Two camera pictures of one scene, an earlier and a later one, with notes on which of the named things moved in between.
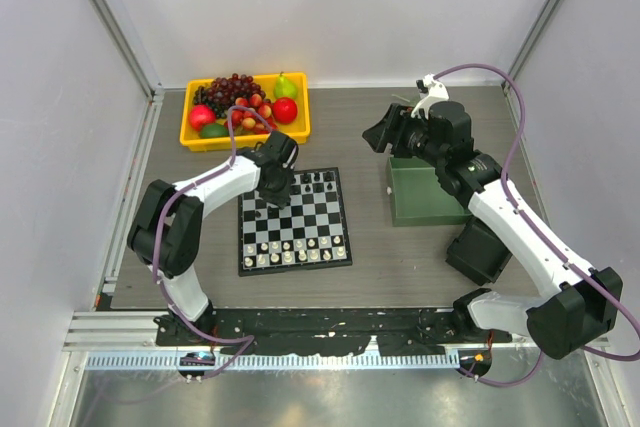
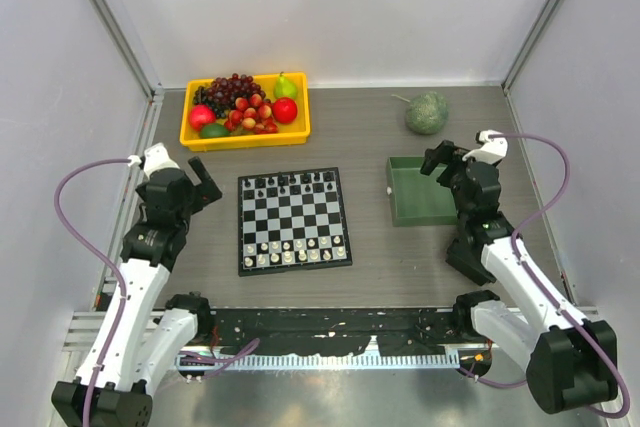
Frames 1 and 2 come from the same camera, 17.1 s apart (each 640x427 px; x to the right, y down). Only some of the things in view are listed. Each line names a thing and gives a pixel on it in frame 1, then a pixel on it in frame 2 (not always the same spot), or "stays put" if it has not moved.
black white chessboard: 310,232 stays put
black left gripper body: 280,191 to 188,206
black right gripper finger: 385,131 to 442,154
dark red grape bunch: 222,93 stays put
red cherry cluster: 242,118 stays put
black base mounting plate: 283,332 stays put
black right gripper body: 413,139 to 453,177
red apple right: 284,110 stays put
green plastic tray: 417,199 stays put
